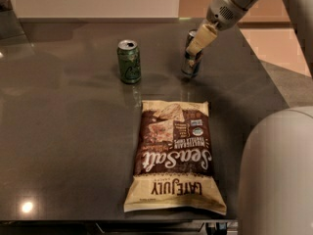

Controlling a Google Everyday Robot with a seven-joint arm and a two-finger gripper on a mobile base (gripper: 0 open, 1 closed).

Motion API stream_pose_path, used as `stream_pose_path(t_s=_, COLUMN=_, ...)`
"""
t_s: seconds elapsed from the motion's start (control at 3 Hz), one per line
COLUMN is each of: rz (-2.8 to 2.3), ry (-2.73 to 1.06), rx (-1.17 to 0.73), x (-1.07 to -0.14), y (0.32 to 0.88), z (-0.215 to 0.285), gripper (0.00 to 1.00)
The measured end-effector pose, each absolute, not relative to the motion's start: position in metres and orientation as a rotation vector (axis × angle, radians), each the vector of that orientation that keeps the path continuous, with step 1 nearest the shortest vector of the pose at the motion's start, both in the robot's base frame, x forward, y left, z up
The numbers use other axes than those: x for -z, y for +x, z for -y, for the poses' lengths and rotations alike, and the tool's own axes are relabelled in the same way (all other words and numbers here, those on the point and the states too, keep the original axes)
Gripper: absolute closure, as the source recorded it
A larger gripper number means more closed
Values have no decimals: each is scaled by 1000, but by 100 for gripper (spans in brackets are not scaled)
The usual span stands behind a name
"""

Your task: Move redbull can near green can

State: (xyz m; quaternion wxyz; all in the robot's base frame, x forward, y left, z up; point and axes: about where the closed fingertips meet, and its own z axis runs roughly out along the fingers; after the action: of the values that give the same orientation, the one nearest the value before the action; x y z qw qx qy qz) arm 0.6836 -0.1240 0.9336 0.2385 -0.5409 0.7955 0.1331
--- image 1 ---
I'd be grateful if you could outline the green soda can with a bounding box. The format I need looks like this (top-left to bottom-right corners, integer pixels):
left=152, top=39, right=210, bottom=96
left=117, top=39, right=141, bottom=84

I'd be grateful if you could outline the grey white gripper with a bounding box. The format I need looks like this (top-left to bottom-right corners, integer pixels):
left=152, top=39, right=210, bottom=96
left=186, top=0, right=246, bottom=56

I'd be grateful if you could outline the blue silver redbull can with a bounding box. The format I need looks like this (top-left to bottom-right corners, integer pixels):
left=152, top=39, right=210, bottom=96
left=181, top=29, right=202, bottom=78

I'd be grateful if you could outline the brown cream chips bag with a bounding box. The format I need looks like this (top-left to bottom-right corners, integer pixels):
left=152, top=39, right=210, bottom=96
left=123, top=100, right=227, bottom=215

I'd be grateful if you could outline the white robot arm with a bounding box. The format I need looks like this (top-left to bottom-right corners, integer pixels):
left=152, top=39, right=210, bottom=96
left=187, top=0, right=313, bottom=235

